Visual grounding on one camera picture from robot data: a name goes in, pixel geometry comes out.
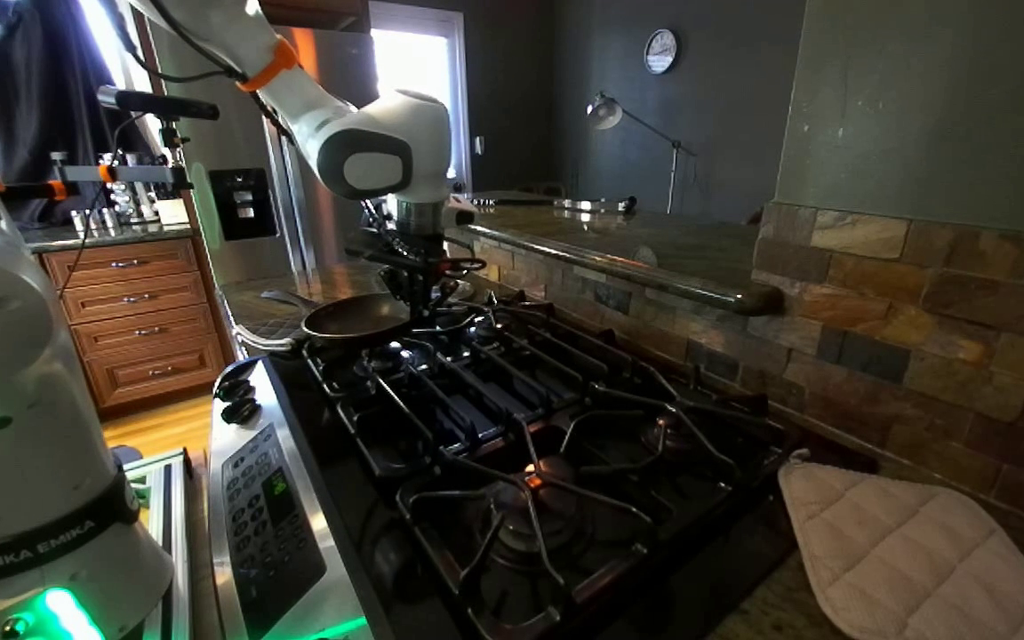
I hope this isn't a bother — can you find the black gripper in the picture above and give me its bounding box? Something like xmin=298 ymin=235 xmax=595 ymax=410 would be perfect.
xmin=379 ymin=196 xmax=476 ymax=328

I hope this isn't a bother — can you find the dark nonstick frying pan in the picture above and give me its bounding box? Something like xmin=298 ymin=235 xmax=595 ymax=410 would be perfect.
xmin=298 ymin=293 xmax=418 ymax=350

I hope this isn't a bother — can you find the black gas stove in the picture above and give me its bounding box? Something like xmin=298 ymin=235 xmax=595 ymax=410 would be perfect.
xmin=202 ymin=287 xmax=803 ymax=640

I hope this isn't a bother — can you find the black stove knob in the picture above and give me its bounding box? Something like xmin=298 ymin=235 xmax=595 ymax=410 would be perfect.
xmin=209 ymin=354 xmax=266 ymax=430

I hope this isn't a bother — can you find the granite counter ledge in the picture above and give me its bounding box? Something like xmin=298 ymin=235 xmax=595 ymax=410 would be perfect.
xmin=452 ymin=193 xmax=789 ymax=321

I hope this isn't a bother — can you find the bright window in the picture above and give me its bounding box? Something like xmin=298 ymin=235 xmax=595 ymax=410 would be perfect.
xmin=365 ymin=0 xmax=476 ymax=190

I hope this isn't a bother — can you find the silver desk lamp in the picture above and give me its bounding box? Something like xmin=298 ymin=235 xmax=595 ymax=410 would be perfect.
xmin=580 ymin=89 xmax=704 ymax=218

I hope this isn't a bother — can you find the wooden drawer cabinet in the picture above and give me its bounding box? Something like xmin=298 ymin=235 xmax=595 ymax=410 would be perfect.
xmin=35 ymin=229 xmax=238 ymax=415

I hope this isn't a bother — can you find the stone tile backsplash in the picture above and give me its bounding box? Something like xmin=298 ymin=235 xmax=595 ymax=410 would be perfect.
xmin=461 ymin=199 xmax=1024 ymax=540

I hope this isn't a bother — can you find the black curtain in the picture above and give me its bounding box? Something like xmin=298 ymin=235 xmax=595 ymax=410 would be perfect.
xmin=0 ymin=0 xmax=104 ymax=193

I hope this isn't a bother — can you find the beige quilted pot holder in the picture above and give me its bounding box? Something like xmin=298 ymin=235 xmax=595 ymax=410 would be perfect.
xmin=774 ymin=450 xmax=1024 ymax=640

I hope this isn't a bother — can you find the black wall switch plate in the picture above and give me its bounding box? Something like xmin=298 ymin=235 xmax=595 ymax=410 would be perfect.
xmin=206 ymin=165 xmax=279 ymax=244

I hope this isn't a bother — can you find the round wall clock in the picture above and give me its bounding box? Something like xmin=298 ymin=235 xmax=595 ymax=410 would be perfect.
xmin=641 ymin=25 xmax=682 ymax=79

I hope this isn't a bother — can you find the black camera on stand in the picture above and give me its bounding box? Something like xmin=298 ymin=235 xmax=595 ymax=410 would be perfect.
xmin=41 ymin=82 xmax=227 ymax=241

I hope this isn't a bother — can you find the aluminium robot stand frame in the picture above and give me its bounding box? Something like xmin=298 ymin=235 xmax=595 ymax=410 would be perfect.
xmin=116 ymin=443 xmax=198 ymax=640

